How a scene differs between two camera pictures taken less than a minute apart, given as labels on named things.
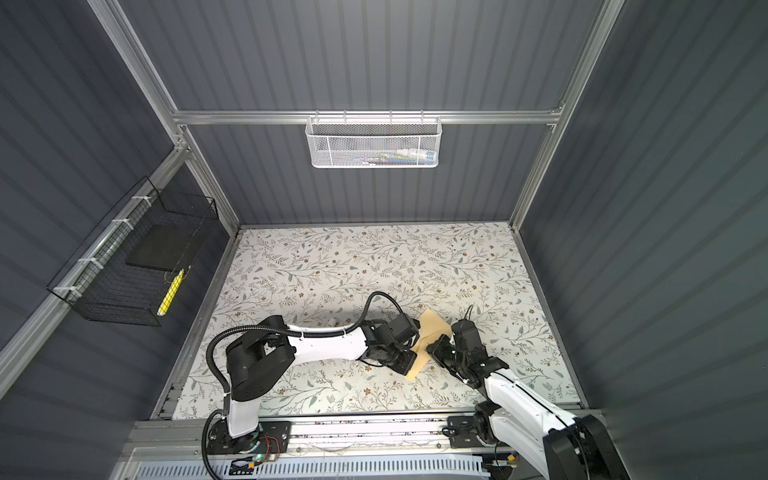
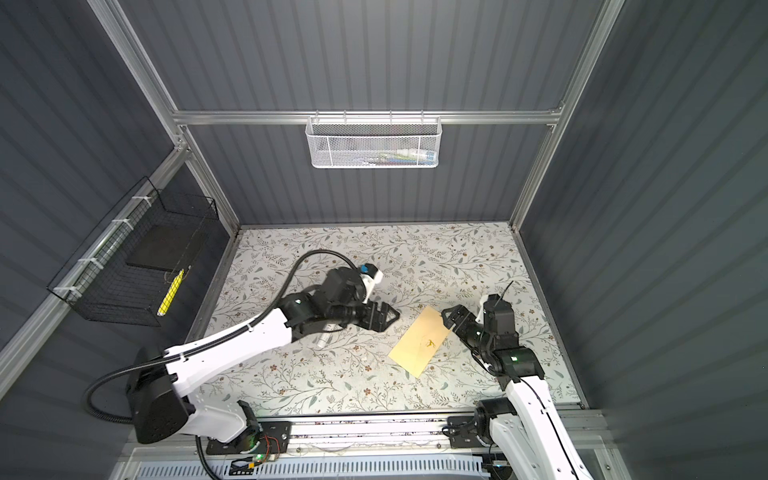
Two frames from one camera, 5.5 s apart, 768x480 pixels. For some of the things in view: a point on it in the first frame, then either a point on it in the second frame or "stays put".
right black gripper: x=437 y=349 -> x=462 y=327
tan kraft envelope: x=432 y=327 stays put
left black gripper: x=411 y=357 -> x=383 y=322
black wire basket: x=127 y=270 stays put
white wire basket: x=373 y=142 stays put
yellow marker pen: x=168 y=298 stays put
